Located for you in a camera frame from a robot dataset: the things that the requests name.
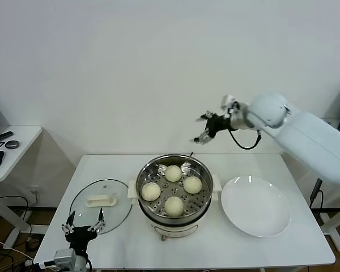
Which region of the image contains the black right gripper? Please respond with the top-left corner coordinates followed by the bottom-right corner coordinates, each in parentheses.
top-left (190, 112), bottom-right (232, 146)

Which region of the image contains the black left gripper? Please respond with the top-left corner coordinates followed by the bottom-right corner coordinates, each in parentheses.
top-left (61, 207), bottom-right (107, 252)

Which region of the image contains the white steamed baozi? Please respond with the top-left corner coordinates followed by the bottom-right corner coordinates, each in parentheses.
top-left (165, 165), bottom-right (183, 183)
top-left (183, 175), bottom-right (203, 195)
top-left (141, 182), bottom-right (162, 202)
top-left (164, 197), bottom-right (185, 218)

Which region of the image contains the perforated steel steamer basket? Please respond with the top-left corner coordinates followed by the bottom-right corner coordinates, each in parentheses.
top-left (127, 154), bottom-right (222, 219)

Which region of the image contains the white round plate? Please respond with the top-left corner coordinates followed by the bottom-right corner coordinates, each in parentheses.
top-left (220, 176), bottom-right (291, 238)

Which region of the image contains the white side table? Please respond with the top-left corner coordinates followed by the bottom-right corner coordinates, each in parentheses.
top-left (0, 125), bottom-right (50, 250)
top-left (318, 117), bottom-right (340, 253)

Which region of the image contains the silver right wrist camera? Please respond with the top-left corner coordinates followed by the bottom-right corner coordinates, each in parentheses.
top-left (220, 95), bottom-right (241, 116)

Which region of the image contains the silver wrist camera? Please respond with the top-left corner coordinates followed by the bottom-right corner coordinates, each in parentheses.
top-left (54, 249), bottom-right (77, 269)
top-left (220, 95), bottom-right (241, 116)

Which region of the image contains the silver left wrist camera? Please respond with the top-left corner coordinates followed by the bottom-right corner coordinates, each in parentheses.
top-left (54, 249), bottom-right (77, 269)

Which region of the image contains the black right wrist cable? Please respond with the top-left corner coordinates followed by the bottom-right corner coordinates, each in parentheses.
top-left (229, 129), bottom-right (263, 150)

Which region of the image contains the white wall socket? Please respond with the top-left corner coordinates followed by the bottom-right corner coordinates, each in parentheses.
top-left (29, 185), bottom-right (43, 205)

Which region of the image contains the black floor cable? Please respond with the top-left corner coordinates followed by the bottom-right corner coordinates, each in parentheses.
top-left (0, 195), bottom-right (32, 236)

